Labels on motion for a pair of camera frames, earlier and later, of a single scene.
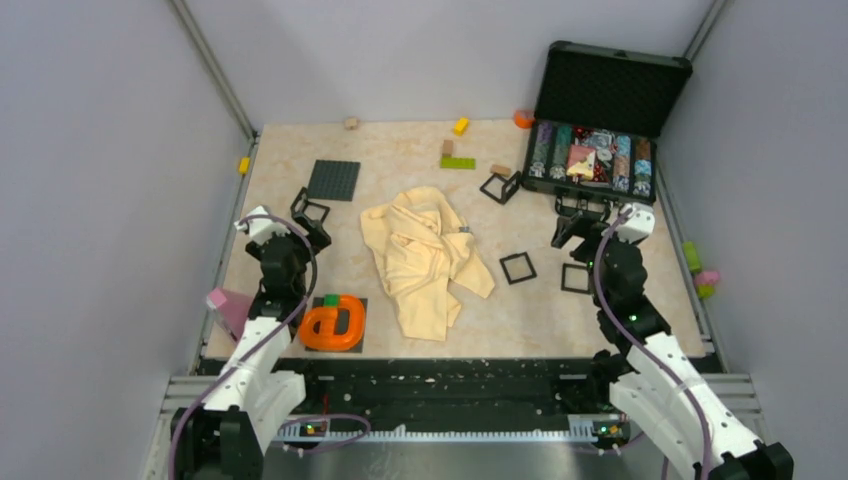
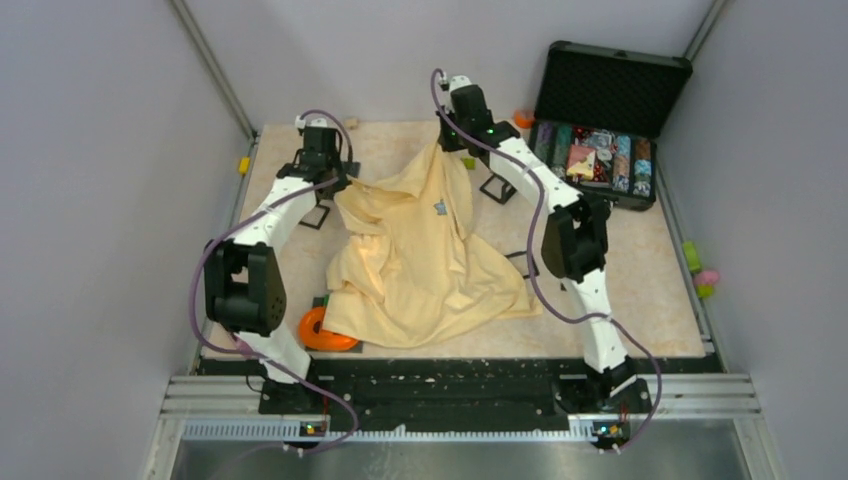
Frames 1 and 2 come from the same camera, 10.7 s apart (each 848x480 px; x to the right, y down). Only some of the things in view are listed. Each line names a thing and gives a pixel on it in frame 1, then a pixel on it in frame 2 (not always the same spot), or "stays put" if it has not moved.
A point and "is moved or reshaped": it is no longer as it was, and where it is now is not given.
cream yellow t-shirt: (426, 256) is moved or reshaped
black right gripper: (582, 225) → (445, 143)
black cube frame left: (310, 209) stays put
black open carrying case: (598, 116) stays put
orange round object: (524, 119) stays put
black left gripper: (316, 238) → (341, 175)
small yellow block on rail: (244, 164) stays put
